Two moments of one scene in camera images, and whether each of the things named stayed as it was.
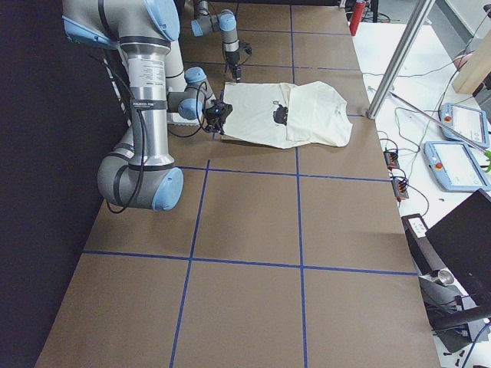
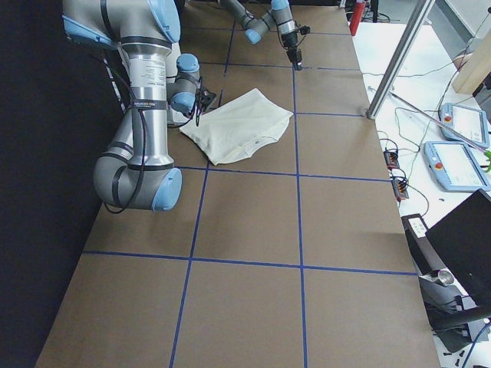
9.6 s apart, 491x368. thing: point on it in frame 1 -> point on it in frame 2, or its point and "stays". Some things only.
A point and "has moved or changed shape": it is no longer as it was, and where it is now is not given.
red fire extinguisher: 357,14 stays
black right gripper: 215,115 -> 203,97
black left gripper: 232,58 -> 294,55
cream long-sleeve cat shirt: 282,115 has moved or changed shape
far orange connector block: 390,159 stays
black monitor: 462,239 stays
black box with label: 424,255 stays
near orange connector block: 400,188 stays
